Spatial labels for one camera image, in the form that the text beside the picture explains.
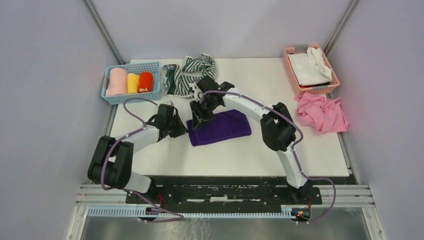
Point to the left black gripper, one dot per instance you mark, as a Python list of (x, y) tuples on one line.
[(181, 128)]

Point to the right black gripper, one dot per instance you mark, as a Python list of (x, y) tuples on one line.
[(198, 116)]

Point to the purple towel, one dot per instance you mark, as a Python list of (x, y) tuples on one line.
[(224, 126)]

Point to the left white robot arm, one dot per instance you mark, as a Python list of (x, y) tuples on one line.
[(111, 163)]

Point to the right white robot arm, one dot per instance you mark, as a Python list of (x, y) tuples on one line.
[(278, 130)]

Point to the green white striped towel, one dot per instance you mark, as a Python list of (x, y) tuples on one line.
[(192, 71)]

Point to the red rolled towel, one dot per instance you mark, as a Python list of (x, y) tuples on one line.
[(145, 83)]

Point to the yellow rolled towel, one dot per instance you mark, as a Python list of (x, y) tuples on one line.
[(132, 83)]

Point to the blue plastic basket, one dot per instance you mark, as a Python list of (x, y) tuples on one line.
[(152, 67)]

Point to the pink rolled towel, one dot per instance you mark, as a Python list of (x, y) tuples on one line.
[(117, 82)]

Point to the white folded cloth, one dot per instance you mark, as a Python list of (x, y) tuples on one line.
[(309, 67)]

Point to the pink crumpled towel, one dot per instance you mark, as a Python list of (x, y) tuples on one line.
[(323, 114)]

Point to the pink plastic basket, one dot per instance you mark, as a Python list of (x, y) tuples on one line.
[(313, 89)]

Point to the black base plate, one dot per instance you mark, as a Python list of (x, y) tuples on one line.
[(231, 195)]

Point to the aluminium frame rails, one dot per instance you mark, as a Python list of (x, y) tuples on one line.
[(346, 210)]

